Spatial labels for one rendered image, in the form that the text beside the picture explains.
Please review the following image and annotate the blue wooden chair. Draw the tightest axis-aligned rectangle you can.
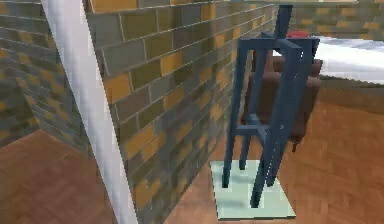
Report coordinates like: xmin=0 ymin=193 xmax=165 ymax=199
xmin=221 ymin=4 xmax=321 ymax=209

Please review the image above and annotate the brown armchair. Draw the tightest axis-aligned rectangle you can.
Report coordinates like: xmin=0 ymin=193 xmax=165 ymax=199
xmin=240 ymin=50 xmax=324 ymax=154

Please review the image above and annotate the white bed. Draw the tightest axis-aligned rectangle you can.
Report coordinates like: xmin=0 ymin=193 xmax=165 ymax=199
xmin=272 ymin=35 xmax=384 ymax=85

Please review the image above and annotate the white door frame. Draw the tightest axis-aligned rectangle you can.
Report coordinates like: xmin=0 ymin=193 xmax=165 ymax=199
xmin=40 ymin=0 xmax=139 ymax=224

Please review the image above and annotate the red round object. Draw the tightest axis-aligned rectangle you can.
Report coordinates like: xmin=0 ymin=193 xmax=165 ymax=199
xmin=285 ymin=30 xmax=310 ymax=39

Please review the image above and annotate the pale green floor mat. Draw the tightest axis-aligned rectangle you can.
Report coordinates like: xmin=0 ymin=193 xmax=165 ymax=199
xmin=209 ymin=159 xmax=297 ymax=221

